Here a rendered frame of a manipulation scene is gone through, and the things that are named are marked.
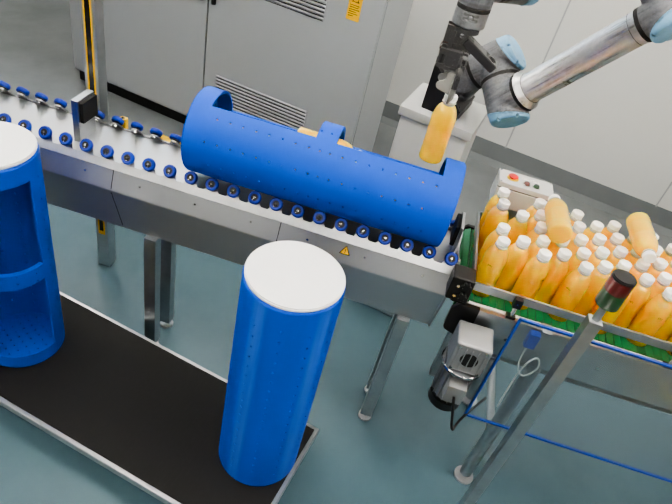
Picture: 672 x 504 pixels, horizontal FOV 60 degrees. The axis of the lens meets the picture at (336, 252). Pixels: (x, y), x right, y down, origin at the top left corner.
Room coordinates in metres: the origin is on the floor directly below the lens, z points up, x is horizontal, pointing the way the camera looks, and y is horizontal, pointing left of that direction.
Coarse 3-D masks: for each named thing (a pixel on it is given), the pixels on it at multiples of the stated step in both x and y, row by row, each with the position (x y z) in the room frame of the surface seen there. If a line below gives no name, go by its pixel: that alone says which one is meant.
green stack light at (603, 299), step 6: (600, 294) 1.23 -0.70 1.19; (606, 294) 1.22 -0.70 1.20; (600, 300) 1.22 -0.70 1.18; (606, 300) 1.21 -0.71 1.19; (612, 300) 1.21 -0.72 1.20; (618, 300) 1.21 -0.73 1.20; (624, 300) 1.21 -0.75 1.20; (600, 306) 1.22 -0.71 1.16; (606, 306) 1.21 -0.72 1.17; (612, 306) 1.21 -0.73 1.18; (618, 306) 1.21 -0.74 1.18
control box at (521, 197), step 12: (504, 180) 1.87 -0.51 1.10; (516, 180) 1.89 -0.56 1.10; (528, 180) 1.92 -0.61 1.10; (540, 180) 1.94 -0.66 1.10; (492, 192) 1.89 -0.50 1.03; (516, 192) 1.85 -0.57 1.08; (528, 192) 1.85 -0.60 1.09; (540, 192) 1.85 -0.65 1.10; (552, 192) 1.88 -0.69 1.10; (516, 204) 1.85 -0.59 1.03; (528, 204) 1.85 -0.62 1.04
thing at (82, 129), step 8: (80, 96) 1.71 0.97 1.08; (88, 96) 1.74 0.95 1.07; (96, 96) 1.76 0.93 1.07; (72, 104) 1.67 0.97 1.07; (80, 104) 1.68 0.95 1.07; (88, 104) 1.71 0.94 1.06; (96, 104) 1.76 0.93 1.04; (72, 112) 1.67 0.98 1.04; (80, 112) 1.68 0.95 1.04; (88, 112) 1.71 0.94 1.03; (96, 112) 1.75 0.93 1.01; (72, 120) 1.67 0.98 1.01; (80, 120) 1.68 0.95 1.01; (88, 120) 1.70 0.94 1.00; (80, 128) 1.68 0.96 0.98; (88, 128) 1.72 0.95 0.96; (80, 136) 1.67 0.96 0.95
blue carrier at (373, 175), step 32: (224, 96) 1.79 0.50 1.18; (192, 128) 1.57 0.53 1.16; (224, 128) 1.57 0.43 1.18; (256, 128) 1.59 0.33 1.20; (288, 128) 1.80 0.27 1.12; (320, 128) 1.64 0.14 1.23; (192, 160) 1.55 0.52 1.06; (224, 160) 1.54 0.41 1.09; (256, 160) 1.54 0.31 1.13; (288, 160) 1.54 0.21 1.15; (320, 160) 1.55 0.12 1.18; (352, 160) 1.56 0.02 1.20; (384, 160) 1.58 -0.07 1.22; (448, 160) 1.65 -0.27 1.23; (288, 192) 1.53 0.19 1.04; (320, 192) 1.52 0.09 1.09; (352, 192) 1.51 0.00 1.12; (384, 192) 1.51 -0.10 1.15; (416, 192) 1.52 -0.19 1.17; (448, 192) 1.53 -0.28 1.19; (384, 224) 1.51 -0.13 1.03; (416, 224) 1.49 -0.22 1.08; (448, 224) 1.49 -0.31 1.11
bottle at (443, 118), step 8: (440, 104) 1.63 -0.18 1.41; (448, 104) 1.62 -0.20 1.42; (440, 112) 1.61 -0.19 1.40; (448, 112) 1.61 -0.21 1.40; (456, 112) 1.63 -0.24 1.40; (432, 120) 1.62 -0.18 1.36; (440, 120) 1.61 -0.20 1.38; (448, 120) 1.61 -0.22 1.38; (432, 128) 1.61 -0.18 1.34; (440, 128) 1.60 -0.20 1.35; (448, 128) 1.61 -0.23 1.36; (432, 136) 1.61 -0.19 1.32; (440, 136) 1.60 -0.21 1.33; (448, 136) 1.62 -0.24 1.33; (424, 144) 1.62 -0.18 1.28; (432, 144) 1.60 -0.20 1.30; (440, 144) 1.61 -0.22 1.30; (424, 152) 1.61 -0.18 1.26; (432, 152) 1.60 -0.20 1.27; (440, 152) 1.61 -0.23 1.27; (424, 160) 1.61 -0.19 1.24; (432, 160) 1.60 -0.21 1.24; (440, 160) 1.62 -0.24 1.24
